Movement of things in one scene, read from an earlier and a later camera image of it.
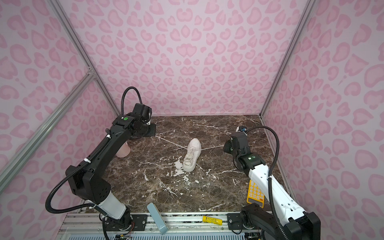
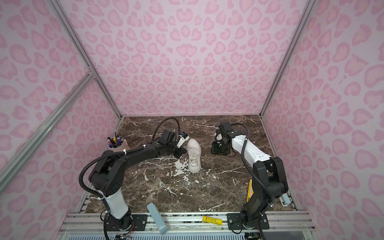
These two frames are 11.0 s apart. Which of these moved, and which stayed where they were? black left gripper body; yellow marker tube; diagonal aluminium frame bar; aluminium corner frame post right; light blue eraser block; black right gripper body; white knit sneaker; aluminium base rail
Moved: white knit sneaker; black left gripper body; black right gripper body
Stayed: aluminium corner frame post right; yellow marker tube; diagonal aluminium frame bar; aluminium base rail; light blue eraser block
